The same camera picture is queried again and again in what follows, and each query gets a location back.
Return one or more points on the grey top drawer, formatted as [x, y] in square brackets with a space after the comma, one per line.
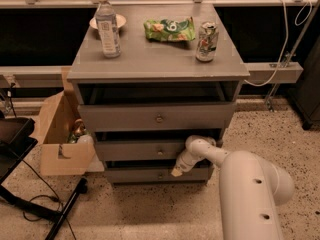
[149, 117]

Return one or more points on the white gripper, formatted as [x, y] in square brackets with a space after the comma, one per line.
[183, 163]

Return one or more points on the green chip bag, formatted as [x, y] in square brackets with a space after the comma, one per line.
[167, 30]

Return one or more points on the open cardboard box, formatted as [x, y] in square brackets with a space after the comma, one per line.
[56, 120]

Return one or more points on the white green soda can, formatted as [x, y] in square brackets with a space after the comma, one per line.
[207, 41]

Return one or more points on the grey drawer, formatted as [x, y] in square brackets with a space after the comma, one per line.
[152, 175]
[139, 150]
[149, 117]

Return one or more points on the grey wooden drawer cabinet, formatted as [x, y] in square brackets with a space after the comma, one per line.
[156, 73]

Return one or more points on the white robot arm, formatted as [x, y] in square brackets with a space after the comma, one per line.
[250, 188]

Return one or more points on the dark cabinet at right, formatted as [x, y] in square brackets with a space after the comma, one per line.
[306, 94]

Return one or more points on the bottles inside cardboard box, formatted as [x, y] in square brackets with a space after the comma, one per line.
[79, 133]

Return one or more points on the grey bottom drawer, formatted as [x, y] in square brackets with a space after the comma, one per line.
[152, 175]

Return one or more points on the clear plastic water bottle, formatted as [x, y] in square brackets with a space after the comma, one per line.
[109, 38]

